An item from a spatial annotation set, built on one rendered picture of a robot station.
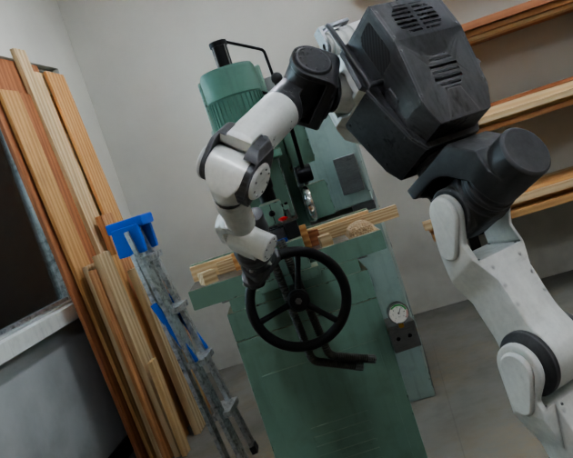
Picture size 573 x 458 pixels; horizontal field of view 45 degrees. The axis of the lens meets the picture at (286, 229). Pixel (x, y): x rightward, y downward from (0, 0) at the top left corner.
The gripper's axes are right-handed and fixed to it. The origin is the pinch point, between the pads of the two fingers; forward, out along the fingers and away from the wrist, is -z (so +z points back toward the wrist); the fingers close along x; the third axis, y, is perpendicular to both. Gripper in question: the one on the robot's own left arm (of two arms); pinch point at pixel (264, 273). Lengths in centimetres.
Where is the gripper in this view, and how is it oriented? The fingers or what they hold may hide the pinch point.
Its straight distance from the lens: 180.4
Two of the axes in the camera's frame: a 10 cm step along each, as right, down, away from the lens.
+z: -1.4, -4.0, -9.1
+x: 5.7, -7.8, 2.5
